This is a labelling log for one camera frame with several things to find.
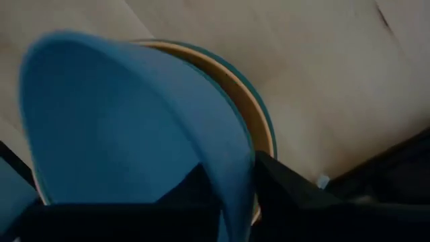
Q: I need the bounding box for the grey-blue bowl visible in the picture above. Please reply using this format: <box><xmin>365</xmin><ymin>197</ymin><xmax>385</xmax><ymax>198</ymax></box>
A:
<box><xmin>18</xmin><ymin>30</ymin><xmax>256</xmax><ymax>242</ymax></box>

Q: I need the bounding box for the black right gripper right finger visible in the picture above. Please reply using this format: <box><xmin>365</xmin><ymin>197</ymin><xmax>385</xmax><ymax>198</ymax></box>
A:
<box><xmin>249</xmin><ymin>150</ymin><xmax>430</xmax><ymax>242</ymax></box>

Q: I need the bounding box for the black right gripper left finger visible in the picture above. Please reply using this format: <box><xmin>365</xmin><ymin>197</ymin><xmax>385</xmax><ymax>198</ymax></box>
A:
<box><xmin>5</xmin><ymin>163</ymin><xmax>225</xmax><ymax>242</ymax></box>

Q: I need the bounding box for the small white tag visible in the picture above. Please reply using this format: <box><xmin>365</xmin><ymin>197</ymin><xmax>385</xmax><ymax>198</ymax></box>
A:
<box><xmin>316</xmin><ymin>173</ymin><xmax>332</xmax><ymax>190</ymax></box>

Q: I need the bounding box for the peach orange bowl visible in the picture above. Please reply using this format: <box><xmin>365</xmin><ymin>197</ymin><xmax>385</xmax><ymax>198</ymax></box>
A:
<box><xmin>134</xmin><ymin>40</ymin><xmax>275</xmax><ymax>226</ymax></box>

